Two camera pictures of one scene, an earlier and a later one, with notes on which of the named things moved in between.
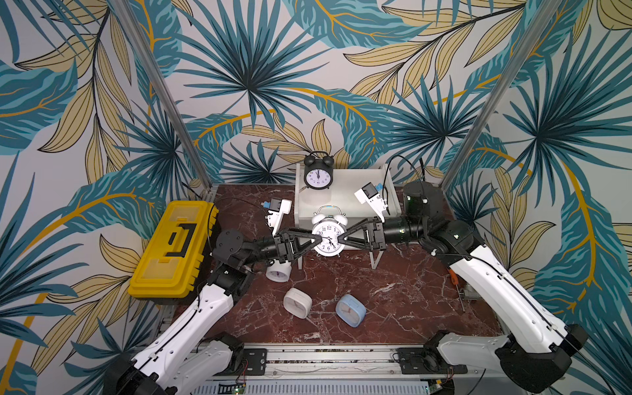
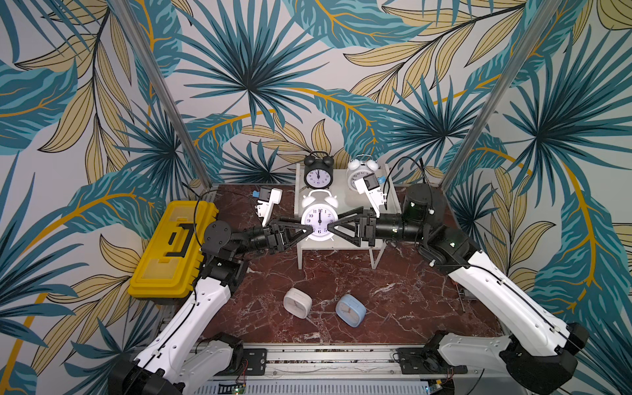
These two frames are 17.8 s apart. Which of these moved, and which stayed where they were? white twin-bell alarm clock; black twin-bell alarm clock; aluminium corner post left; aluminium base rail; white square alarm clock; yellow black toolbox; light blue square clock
Moved: white twin-bell alarm clock
Stayed: aluminium corner post left; aluminium base rail; white square alarm clock; yellow black toolbox; black twin-bell alarm clock; light blue square clock
